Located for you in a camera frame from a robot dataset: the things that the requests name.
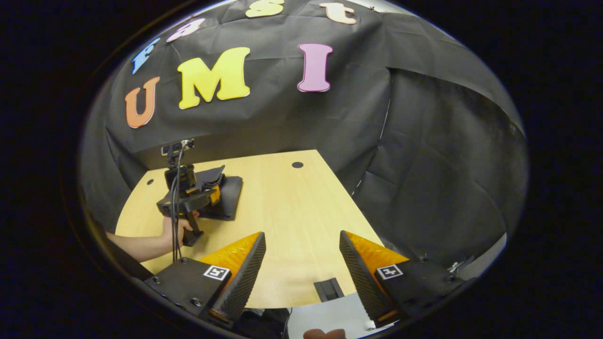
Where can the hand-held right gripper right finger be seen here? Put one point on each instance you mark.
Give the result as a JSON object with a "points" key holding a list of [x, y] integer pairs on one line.
{"points": [[360, 278]]}

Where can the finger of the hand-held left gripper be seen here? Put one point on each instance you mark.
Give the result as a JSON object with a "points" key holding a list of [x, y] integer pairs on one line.
{"points": [[215, 195]]}

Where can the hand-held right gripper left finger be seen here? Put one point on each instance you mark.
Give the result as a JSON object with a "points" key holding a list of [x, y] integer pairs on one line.
{"points": [[245, 278]]}

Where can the black jeans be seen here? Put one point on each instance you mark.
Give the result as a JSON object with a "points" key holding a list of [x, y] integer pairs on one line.
{"points": [[231, 197]]}

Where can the black backdrop cloth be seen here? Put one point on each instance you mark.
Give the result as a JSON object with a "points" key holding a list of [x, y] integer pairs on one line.
{"points": [[424, 141]]}

